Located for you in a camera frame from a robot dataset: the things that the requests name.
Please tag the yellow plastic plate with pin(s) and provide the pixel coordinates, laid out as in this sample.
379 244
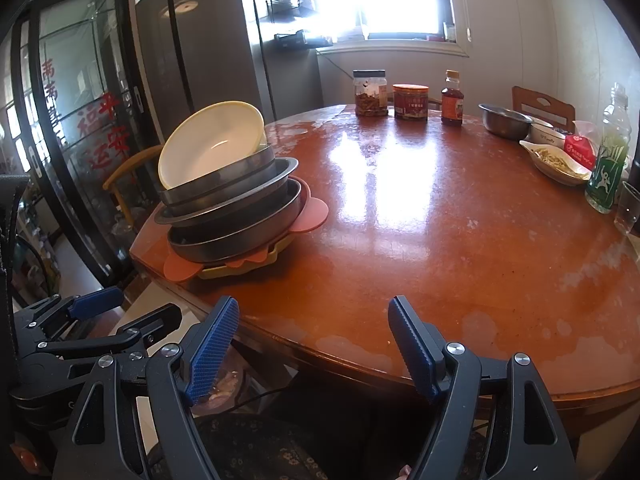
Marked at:
220 272

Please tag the shallow steel plate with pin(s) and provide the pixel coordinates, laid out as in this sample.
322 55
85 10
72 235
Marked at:
235 245

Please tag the grey refrigerator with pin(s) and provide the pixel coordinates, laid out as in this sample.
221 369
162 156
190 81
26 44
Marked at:
210 60

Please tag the wooden chair back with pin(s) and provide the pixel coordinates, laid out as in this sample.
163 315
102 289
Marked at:
542 102

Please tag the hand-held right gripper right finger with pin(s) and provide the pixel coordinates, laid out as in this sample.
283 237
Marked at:
412 350

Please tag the red-lidded jar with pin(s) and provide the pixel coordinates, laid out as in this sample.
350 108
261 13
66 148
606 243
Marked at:
411 105

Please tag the brown sauce bottle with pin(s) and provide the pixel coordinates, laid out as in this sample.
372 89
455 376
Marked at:
452 107

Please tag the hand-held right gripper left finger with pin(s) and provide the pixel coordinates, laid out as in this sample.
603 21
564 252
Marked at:
212 350

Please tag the small white box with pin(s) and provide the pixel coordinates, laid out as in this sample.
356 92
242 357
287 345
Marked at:
449 32

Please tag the wide-rimmed steel bowl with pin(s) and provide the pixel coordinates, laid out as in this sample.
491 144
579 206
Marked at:
235 211

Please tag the white printed bowl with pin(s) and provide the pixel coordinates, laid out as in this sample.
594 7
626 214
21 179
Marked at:
547 136

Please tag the deep steel bowl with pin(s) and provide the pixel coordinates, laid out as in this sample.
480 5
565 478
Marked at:
225 186

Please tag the red tissue pack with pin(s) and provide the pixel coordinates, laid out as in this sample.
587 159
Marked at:
582 152

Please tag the black-lidded clear jar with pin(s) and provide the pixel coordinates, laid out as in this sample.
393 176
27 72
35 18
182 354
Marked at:
371 97

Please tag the clear bottle green label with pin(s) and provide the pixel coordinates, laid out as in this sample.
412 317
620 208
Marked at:
607 170

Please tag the clear plastic cup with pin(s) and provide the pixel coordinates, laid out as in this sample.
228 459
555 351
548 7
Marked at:
629 210

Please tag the small steel bowl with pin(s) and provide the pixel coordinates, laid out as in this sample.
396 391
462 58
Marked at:
502 122

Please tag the stir-fried sprouts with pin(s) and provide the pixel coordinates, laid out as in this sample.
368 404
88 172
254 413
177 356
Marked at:
557 162

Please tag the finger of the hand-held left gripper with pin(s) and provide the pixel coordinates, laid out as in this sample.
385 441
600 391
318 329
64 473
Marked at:
150 325
95 302

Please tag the glass door red lettering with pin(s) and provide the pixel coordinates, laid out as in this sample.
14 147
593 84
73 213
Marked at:
75 110

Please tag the white serving plate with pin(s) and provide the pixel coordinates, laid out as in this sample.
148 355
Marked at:
530 152

